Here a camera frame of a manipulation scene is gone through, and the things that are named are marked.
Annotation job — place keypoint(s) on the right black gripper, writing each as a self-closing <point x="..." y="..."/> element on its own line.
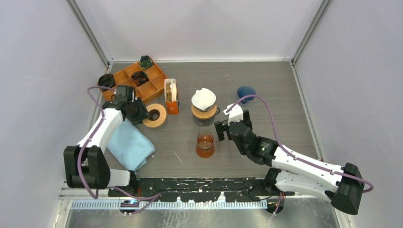
<point x="219" y="128"/>

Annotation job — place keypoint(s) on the blue glass dripper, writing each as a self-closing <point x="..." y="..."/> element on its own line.
<point x="244" y="91"/>

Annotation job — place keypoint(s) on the dark patterned cup in tray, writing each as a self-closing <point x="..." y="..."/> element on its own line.
<point x="145" y="62"/>

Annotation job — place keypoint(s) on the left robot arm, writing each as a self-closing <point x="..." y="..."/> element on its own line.
<point x="85" y="164"/>

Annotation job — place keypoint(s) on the light blue cloth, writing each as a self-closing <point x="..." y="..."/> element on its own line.
<point x="130" y="147"/>

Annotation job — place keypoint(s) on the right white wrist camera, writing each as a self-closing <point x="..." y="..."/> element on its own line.
<point x="234" y="115"/>

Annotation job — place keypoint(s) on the white paper coffee filter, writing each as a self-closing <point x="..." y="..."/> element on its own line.
<point x="204" y="100"/>

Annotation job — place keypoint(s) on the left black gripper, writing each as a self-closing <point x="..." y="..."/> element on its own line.
<point x="143" y="113"/>

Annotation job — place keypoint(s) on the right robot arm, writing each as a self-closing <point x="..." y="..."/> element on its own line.
<point x="291" y="171"/>

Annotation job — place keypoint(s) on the clear glass mug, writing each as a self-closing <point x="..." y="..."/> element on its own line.
<point x="206" y="122"/>

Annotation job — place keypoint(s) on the amber glass carafe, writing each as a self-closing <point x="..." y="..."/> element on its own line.
<point x="205" y="147"/>

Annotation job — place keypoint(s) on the black cup in tray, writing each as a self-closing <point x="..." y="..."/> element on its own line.
<point x="139" y="78"/>

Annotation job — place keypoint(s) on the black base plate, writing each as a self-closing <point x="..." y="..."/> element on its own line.
<point x="198" y="193"/>

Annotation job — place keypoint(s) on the black cup beside tray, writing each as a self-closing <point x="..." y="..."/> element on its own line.
<point x="107" y="80"/>

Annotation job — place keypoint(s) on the orange wooden compartment tray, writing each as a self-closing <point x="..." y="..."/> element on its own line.
<point x="147" y="82"/>

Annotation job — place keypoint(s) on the orange coffee filter box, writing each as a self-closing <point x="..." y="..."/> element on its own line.
<point x="172" y="108"/>

